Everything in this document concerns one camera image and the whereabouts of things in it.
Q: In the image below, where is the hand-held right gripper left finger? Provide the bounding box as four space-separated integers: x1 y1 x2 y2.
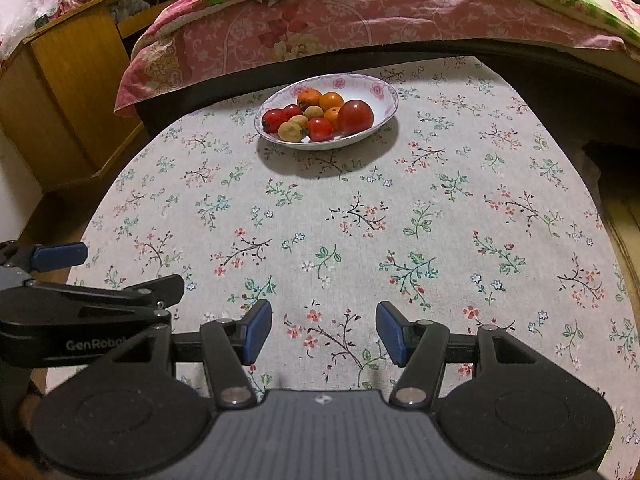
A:
107 299 273 406

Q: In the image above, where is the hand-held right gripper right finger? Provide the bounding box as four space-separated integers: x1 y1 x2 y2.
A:
376 301 538 407

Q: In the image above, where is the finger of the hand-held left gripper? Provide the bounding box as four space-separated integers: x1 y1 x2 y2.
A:
0 241 87 274
0 274 185 328

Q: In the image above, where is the large red tomato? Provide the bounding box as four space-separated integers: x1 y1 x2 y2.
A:
336 99 375 135

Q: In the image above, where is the white floral plate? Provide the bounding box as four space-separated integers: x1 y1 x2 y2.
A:
254 73 400 151

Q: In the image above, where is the floral tablecloth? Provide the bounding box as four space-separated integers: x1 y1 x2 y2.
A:
45 55 640 480

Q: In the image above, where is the wooden cabinet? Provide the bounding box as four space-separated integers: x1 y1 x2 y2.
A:
0 0 201 192

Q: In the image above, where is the clear plastic bag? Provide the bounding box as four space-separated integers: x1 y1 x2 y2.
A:
0 0 69 56

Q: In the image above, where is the grey cloth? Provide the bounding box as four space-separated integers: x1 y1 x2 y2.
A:
110 0 151 22

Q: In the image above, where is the bed with pink floral quilt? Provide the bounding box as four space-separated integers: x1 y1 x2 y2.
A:
115 0 626 117

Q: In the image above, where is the dark bed frame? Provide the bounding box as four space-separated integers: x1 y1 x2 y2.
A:
139 42 640 147

